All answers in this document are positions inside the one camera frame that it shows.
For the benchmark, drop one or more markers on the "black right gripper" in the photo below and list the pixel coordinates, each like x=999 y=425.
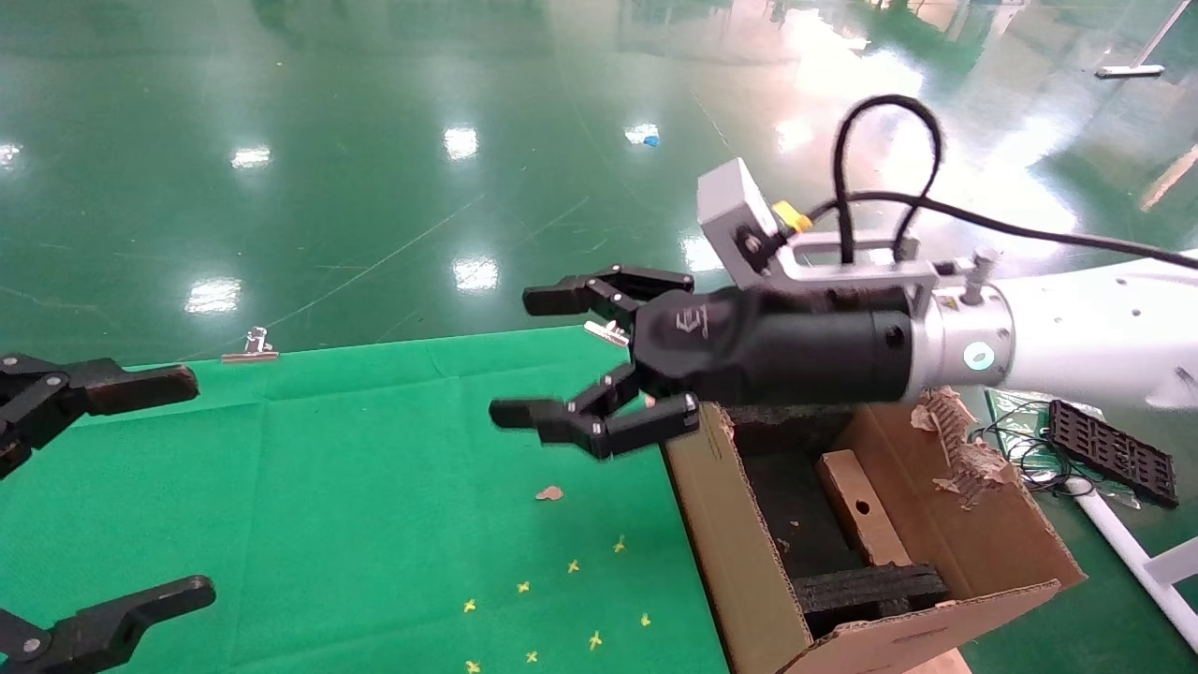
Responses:
x=777 y=346

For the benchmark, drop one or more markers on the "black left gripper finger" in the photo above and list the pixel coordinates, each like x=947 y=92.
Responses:
x=112 y=622
x=112 y=388

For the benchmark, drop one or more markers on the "small brown cardboard box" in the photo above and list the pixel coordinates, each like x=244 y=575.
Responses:
x=866 y=510

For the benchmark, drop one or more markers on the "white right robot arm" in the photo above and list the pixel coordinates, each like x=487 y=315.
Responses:
x=1086 y=328

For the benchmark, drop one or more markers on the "small brown cardboard scrap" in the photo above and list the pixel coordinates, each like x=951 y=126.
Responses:
x=549 y=492

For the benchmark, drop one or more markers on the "large open cardboard carton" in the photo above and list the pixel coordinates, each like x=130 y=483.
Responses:
x=739 y=562

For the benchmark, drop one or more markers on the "silver binder clip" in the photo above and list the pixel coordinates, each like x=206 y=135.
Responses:
x=606 y=332
x=251 y=348

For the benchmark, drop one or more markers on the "notched black foam insert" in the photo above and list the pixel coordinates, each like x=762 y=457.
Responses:
x=786 y=426

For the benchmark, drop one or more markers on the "green table cloth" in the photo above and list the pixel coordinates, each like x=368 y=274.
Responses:
x=328 y=496

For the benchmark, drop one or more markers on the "long black foam insert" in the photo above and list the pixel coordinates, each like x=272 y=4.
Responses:
x=870 y=590

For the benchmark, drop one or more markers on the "black plastic grid tray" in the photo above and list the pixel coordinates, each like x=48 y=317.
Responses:
x=1114 y=454

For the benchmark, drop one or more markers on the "white floor squeegee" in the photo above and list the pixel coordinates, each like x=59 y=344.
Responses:
x=1130 y=70

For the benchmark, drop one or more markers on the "white metal frame tube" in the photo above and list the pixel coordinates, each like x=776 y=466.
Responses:
x=1137 y=562

